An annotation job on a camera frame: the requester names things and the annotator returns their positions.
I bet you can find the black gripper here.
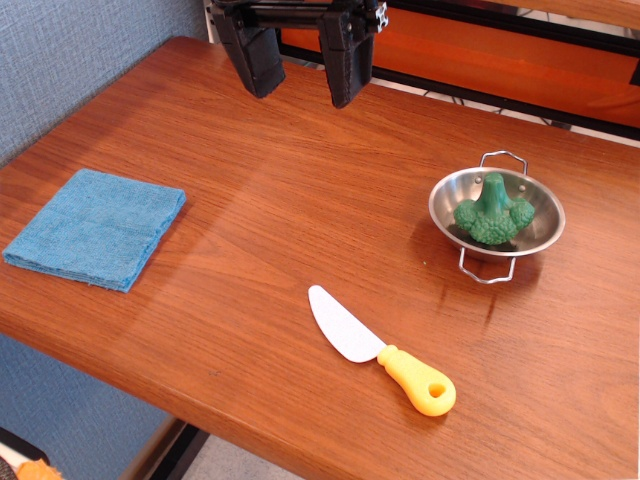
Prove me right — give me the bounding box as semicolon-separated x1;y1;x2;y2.
208;1;388;109

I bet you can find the green toy broccoli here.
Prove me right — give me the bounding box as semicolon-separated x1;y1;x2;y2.
454;172;536;246

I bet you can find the blue folded cloth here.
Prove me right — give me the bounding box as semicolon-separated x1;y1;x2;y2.
2;169;186;293

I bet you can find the orange toy at corner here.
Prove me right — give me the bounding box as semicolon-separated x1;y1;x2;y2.
16;459;63;480

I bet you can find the orange panel black frame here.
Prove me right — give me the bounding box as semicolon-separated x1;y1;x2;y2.
277;0;640;141

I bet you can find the steel bowl with handles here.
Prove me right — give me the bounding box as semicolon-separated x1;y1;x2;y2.
428;150;566;285

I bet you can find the yellow handled toy knife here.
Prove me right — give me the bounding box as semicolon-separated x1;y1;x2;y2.
308;285;457;417

